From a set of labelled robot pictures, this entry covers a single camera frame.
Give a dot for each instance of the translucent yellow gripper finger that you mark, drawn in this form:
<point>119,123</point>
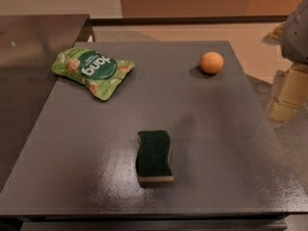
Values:
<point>289,92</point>

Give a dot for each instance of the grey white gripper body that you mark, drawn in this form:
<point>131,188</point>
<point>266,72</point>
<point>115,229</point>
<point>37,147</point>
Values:
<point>296,36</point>

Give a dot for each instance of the orange fruit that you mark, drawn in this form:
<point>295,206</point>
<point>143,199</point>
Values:
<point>211,63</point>

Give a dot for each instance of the green yellow sponge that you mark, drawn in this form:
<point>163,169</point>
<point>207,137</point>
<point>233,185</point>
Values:
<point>152,163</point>

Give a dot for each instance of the green snack bag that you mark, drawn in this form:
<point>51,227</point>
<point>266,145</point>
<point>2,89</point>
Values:
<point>98,73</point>

